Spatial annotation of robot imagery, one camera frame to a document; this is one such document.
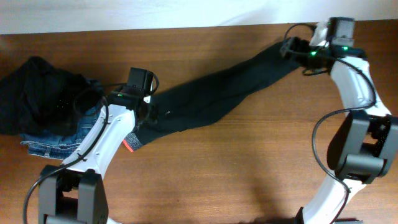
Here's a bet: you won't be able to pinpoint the right black cable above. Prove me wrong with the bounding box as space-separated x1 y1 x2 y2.
282 23 377 224

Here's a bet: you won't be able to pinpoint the black leggings with red waistband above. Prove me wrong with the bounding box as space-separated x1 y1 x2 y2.
123 42 300 152

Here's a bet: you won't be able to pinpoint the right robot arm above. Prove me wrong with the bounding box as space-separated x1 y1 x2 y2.
280 17 397 223

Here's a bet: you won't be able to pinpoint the black cable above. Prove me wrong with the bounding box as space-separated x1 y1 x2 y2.
282 23 377 224
22 71 160 224

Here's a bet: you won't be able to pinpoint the black garment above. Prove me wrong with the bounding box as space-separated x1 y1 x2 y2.
1 57 104 136

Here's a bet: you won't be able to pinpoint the left black cable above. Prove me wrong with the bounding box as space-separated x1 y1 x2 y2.
22 71 160 224

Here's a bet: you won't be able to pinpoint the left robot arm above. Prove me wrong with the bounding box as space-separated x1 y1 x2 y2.
34 67 159 223

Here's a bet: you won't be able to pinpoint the blue denim jeans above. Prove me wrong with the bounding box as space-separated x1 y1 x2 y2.
19 79 105 161

